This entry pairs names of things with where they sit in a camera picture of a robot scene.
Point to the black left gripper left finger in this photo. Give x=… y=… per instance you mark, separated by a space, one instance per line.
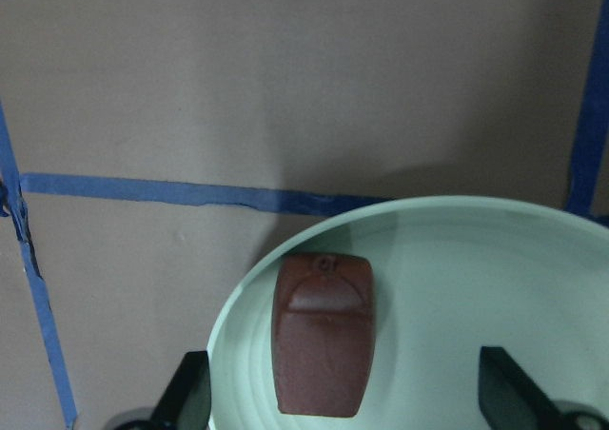
x=185 y=404

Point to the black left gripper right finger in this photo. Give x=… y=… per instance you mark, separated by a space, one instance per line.
x=509 y=399

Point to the light green bowl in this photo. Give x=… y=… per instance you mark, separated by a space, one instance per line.
x=453 y=274

